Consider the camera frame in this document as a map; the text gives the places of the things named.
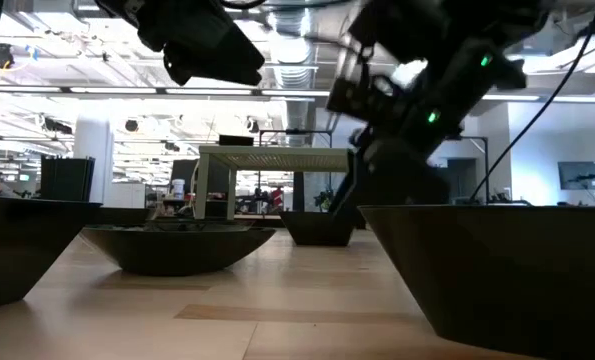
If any wall monitor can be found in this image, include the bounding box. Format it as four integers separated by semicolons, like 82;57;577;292
556;160;595;191

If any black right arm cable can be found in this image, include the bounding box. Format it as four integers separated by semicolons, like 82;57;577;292
469;0;595;201

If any black glossy wavy square plate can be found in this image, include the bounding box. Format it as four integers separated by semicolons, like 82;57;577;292
0;194;103;315
357;204;595;360

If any black background monitor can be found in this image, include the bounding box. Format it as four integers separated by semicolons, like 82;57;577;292
170;158;231;195

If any small green potted plant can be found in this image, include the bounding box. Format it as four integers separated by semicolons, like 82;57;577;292
316;189;336;212

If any white column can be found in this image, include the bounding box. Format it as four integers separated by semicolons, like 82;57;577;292
73;107;116;209

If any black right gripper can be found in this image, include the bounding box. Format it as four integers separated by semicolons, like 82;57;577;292
330;137;451;221

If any pale green perforated metal shelf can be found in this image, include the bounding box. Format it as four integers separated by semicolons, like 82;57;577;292
195;145;356;221

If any silver ventilation duct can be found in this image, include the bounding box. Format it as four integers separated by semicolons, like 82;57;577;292
265;8;328;147

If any black glossy leaf-shaped plate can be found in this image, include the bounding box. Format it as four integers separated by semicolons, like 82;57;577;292
79;222;277;277

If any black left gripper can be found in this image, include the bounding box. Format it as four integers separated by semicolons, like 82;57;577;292
94;0;266;86

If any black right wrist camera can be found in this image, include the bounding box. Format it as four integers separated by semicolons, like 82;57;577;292
325;73;403;117

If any long ceiling light strip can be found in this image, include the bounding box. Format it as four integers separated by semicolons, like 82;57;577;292
0;85;595;104

